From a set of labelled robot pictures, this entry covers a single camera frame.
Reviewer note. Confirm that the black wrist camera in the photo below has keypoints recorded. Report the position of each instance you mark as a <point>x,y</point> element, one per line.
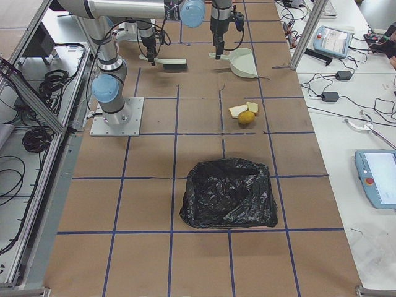
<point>238,19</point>

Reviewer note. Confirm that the yellow potato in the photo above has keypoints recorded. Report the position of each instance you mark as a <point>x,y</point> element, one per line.
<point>246,117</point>

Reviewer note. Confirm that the blue teach pendant near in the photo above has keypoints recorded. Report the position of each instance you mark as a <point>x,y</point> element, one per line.
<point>376,171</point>

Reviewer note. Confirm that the black bag lined bin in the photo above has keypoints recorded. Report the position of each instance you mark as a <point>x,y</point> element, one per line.
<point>229,193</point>

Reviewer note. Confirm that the tan bread slice piece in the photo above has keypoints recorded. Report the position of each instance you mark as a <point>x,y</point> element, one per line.
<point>253,107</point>

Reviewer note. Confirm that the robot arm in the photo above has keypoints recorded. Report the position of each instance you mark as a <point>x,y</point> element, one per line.
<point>107,88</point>
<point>219,23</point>

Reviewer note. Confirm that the pale green hand brush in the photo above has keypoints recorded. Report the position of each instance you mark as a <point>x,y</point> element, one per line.
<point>169,64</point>

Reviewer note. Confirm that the blue teach pendant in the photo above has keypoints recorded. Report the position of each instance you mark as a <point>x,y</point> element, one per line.
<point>333,42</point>
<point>376,171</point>

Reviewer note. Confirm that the pale green plastic dustpan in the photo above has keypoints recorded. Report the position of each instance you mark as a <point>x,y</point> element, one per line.
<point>241,62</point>

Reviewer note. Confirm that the white bread slice piece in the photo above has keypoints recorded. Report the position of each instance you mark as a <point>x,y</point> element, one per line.
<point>236,110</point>

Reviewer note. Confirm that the aluminium frame post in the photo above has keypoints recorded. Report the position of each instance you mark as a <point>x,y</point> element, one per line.
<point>308,30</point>

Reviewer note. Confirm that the blue teach pendant far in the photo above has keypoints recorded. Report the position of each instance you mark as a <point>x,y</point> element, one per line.
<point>333,42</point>

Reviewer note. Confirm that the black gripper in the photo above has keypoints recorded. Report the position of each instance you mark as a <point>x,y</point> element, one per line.
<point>148,41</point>
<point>218,28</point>

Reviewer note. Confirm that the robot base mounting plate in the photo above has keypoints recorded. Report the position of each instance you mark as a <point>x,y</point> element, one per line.
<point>126,122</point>

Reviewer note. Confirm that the black power adapter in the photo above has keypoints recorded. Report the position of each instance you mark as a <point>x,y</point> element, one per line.
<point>330,97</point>
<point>343,75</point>

